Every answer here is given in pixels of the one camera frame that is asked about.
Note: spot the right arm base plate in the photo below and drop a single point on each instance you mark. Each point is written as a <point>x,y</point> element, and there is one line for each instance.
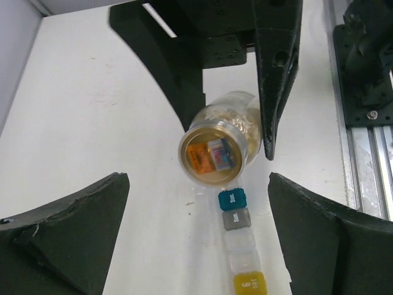
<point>363,50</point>

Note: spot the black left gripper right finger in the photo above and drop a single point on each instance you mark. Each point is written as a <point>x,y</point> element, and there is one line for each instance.
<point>329,248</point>

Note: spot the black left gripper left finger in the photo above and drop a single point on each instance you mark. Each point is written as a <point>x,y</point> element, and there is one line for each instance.
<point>65,246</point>

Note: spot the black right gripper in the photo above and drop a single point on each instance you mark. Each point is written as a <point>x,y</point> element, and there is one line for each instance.
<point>214,34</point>

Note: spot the aluminium mounting rail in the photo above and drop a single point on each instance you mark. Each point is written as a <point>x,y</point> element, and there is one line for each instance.
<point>366,152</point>

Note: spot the clear bottle gold cap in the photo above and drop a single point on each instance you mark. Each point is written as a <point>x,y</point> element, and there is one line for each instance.
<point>239,109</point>

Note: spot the weekly pill organizer strip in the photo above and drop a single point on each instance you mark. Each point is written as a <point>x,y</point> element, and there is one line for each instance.
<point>242,259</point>

